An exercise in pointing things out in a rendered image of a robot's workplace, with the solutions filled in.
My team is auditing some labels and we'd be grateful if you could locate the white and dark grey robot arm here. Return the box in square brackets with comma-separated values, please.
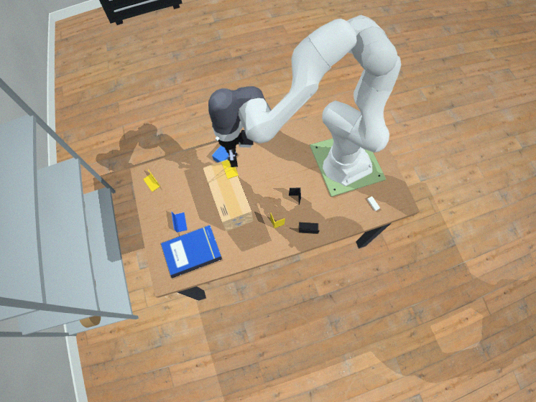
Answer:
[208, 15, 401, 186]

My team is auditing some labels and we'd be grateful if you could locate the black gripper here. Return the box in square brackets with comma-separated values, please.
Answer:
[218, 135, 240, 167]

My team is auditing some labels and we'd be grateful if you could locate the blue notebook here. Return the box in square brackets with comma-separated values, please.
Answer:
[161, 225, 222, 278]

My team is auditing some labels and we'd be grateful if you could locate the tan cardboard box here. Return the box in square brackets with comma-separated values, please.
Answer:
[203, 160, 253, 231]

